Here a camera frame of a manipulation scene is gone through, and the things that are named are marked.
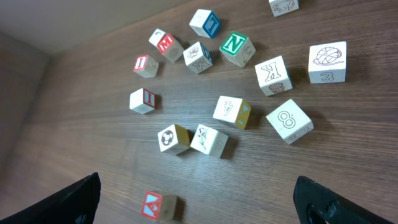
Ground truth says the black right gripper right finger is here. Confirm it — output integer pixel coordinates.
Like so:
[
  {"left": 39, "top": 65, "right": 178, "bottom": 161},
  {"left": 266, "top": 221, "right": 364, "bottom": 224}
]
[{"left": 293, "top": 176, "right": 393, "bottom": 224}]

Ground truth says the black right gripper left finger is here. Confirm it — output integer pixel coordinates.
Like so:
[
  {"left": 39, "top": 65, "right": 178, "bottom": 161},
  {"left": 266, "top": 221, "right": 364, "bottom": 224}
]
[{"left": 1, "top": 172, "right": 101, "bottom": 224}]

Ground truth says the red letter A block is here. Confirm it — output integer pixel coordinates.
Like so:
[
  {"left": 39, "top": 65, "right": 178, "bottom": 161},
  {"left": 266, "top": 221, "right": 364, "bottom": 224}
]
[{"left": 141, "top": 191, "right": 178, "bottom": 221}]

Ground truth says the blue letter X block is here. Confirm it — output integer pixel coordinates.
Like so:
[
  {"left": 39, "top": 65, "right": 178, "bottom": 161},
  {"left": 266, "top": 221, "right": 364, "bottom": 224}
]
[{"left": 266, "top": 99, "right": 314, "bottom": 144}]

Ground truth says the soccer ball picture block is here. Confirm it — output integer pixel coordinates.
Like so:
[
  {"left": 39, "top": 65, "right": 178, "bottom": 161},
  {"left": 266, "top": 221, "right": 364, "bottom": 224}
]
[{"left": 157, "top": 124, "right": 190, "bottom": 155}]

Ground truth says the violin picture white block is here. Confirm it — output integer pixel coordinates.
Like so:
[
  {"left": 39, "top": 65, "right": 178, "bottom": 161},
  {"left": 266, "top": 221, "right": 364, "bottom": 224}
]
[{"left": 190, "top": 124, "right": 229, "bottom": 158}]

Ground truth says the white red sided block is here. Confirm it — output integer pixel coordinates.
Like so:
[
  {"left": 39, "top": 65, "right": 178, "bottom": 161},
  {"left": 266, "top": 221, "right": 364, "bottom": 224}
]
[{"left": 129, "top": 88, "right": 156, "bottom": 114}]

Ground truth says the number four yellow block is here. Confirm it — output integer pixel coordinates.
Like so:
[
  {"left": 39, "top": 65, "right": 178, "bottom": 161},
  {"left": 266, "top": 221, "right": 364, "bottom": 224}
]
[{"left": 213, "top": 96, "right": 251, "bottom": 129}]

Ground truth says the letter K white block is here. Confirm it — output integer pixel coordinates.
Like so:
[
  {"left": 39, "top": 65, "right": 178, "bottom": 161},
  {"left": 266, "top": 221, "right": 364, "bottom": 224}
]
[{"left": 255, "top": 55, "right": 293, "bottom": 96}]

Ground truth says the yarn ball white block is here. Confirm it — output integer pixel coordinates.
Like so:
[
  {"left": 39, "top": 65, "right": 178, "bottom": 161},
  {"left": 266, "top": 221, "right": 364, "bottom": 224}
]
[{"left": 308, "top": 41, "right": 347, "bottom": 84}]

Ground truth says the red letter I block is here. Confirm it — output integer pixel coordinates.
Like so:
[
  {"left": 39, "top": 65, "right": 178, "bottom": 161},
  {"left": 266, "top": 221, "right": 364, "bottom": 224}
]
[{"left": 133, "top": 55, "right": 159, "bottom": 78}]

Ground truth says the green letter N block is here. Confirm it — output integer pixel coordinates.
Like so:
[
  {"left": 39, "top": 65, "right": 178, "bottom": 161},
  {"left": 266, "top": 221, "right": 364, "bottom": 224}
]
[{"left": 220, "top": 32, "right": 256, "bottom": 68}]

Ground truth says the red letter M block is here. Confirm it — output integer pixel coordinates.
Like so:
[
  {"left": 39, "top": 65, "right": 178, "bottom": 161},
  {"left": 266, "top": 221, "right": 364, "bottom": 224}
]
[{"left": 157, "top": 33, "right": 184, "bottom": 63}]

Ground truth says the shell picture white block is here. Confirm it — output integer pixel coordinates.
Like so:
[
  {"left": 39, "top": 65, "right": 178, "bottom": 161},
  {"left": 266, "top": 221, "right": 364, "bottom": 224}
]
[{"left": 183, "top": 42, "right": 213, "bottom": 74}]

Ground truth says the far white number block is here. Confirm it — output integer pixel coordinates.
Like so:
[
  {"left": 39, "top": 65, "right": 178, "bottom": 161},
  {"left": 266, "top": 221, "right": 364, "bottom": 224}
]
[{"left": 269, "top": 0, "right": 299, "bottom": 17}]

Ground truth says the blue sided white block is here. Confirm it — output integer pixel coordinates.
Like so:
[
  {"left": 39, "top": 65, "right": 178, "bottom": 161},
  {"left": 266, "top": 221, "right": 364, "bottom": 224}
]
[{"left": 189, "top": 9, "right": 221, "bottom": 39}]

